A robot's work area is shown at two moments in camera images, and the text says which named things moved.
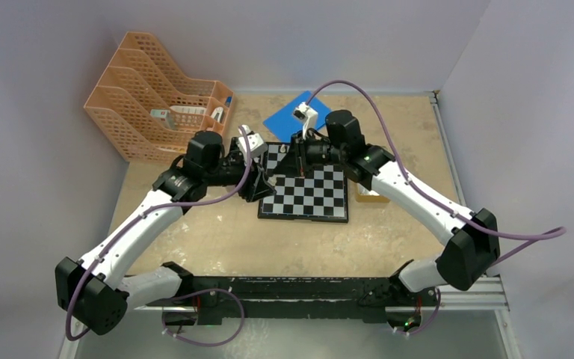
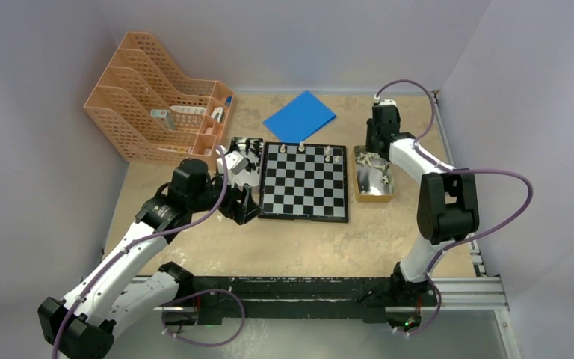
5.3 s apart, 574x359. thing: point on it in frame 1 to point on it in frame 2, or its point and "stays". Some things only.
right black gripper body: [312, 152] to [372, 132]
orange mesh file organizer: [149, 111] stays
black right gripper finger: [262, 188] to [251, 209]
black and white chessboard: [321, 195] stays
